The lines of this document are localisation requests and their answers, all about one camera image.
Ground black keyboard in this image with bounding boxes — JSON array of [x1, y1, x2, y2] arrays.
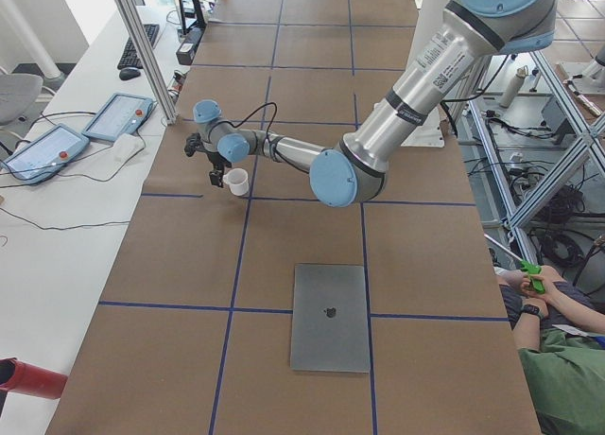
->
[[116, 23, 162, 71]]

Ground white plastic cup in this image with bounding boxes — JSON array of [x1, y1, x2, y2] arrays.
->
[[223, 168, 250, 197]]

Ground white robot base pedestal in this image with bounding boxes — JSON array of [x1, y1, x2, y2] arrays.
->
[[401, 0, 451, 148]]

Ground blue teach pendant far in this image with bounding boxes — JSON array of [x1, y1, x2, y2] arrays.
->
[[82, 93, 154, 142]]

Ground aluminium frame post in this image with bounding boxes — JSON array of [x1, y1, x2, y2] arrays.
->
[[114, 0, 177, 125]]

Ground white water bottle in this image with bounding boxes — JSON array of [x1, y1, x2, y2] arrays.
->
[[498, 66, 528, 109]]

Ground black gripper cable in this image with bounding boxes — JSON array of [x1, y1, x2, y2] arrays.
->
[[225, 101, 285, 165]]

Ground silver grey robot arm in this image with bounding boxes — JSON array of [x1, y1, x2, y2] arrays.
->
[[184, 0, 557, 207]]

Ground seated person green shirt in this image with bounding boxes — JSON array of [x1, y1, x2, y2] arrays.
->
[[494, 266, 604, 434]]

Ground red cylinder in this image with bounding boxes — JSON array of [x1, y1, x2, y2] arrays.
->
[[1, 357, 68, 400]]

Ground brown paper table cover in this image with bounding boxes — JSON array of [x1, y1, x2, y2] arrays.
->
[[48, 0, 539, 434]]

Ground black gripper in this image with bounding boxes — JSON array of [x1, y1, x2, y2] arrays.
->
[[183, 132, 224, 188]]

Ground silver closed laptop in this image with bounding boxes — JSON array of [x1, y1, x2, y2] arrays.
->
[[290, 264, 371, 374]]

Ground blue teach pendant near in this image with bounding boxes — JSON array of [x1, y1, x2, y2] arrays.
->
[[1, 124, 90, 184]]

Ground white cloth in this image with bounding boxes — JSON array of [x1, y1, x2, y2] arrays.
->
[[112, 134, 144, 164]]

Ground black computer mouse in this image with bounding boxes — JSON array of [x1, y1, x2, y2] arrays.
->
[[118, 67, 141, 81]]

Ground green hand-held tool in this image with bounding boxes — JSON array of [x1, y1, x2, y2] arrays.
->
[[520, 259, 546, 295]]

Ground blue teach pendant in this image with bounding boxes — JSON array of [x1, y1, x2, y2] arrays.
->
[[82, 93, 154, 142], [1, 124, 90, 184]]

